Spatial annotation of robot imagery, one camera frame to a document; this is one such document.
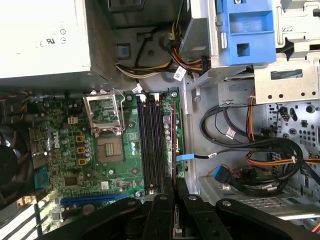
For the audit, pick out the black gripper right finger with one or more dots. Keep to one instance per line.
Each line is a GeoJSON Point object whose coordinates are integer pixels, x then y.
{"type": "Point", "coordinates": [205, 220]}

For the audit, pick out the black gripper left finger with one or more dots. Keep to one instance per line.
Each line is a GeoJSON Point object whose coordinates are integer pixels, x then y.
{"type": "Point", "coordinates": [160, 220]}

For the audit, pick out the RAM stick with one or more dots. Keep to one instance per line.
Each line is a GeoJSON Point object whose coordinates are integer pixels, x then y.
{"type": "Point", "coordinates": [174, 140]}

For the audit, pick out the black open PC case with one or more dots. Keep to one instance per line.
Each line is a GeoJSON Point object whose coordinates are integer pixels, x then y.
{"type": "Point", "coordinates": [195, 175]}

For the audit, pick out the silver disk bay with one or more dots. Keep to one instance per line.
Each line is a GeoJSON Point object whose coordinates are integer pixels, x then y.
{"type": "Point", "coordinates": [262, 203]}

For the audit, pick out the green motherboard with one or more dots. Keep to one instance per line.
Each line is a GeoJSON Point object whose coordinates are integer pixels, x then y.
{"type": "Point", "coordinates": [117, 175]}

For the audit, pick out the blue expansion slot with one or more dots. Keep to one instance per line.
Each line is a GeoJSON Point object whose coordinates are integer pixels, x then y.
{"type": "Point", "coordinates": [87, 200]}

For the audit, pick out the CPU socket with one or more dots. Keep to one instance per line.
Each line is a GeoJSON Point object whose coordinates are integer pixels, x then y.
{"type": "Point", "coordinates": [110, 150]}

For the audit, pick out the blue board connector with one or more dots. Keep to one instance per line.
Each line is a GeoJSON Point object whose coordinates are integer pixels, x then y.
{"type": "Point", "coordinates": [41, 178]}

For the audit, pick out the grey metal drive cage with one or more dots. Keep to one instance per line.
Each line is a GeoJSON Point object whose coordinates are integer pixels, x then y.
{"type": "Point", "coordinates": [287, 85]}

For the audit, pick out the black case fan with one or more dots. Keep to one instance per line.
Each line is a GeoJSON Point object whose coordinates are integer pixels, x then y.
{"type": "Point", "coordinates": [10, 162]}

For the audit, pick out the blue drive bay latch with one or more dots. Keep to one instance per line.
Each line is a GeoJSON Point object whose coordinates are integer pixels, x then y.
{"type": "Point", "coordinates": [250, 32]}

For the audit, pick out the grey power supply unit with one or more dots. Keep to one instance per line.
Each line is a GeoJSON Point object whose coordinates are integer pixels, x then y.
{"type": "Point", "coordinates": [37, 50]}

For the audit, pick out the metal socket cover frame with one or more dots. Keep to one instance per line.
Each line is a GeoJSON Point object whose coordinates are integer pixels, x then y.
{"type": "Point", "coordinates": [88, 110]}

